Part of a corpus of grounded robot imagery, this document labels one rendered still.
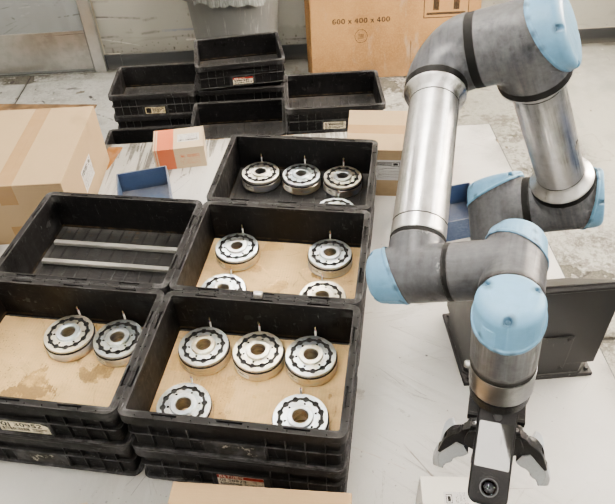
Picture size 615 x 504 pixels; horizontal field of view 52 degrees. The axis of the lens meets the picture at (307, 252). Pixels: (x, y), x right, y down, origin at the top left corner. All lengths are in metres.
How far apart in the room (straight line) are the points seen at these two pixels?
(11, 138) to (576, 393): 1.62
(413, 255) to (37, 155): 1.32
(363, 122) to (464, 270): 1.20
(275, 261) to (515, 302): 0.89
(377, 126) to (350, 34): 2.13
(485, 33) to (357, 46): 3.04
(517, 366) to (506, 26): 0.50
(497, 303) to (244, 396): 0.69
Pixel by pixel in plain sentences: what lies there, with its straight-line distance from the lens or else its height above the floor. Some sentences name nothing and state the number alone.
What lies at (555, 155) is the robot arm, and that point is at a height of 1.22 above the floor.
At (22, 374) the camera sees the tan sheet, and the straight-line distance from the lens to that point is 1.42.
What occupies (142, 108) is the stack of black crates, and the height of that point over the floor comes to 0.41.
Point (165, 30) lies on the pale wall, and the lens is 4.30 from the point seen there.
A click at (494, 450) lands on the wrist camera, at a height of 1.17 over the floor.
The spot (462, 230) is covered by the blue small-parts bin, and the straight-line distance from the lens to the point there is 1.75.
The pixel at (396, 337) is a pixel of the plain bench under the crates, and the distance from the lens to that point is 1.50.
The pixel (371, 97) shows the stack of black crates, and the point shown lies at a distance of 2.83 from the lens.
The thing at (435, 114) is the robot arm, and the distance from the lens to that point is 0.94.
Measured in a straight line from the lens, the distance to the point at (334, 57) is 4.01.
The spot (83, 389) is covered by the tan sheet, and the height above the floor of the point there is 0.83.
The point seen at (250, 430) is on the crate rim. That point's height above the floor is 0.93.
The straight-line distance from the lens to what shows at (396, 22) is 4.03.
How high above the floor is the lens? 1.85
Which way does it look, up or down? 42 degrees down
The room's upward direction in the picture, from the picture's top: 3 degrees counter-clockwise
